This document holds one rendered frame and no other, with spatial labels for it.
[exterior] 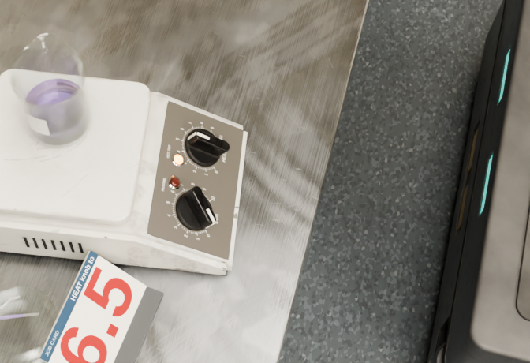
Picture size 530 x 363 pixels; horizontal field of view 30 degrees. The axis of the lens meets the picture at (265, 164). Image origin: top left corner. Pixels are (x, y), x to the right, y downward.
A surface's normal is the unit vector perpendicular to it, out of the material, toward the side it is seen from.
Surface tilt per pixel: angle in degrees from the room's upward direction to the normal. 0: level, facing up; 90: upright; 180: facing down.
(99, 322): 40
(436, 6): 0
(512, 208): 0
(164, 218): 30
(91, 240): 90
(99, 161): 0
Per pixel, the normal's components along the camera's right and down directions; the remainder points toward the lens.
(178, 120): 0.55, -0.33
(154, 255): -0.09, 0.89
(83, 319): 0.65, -0.14
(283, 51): 0.06, -0.45
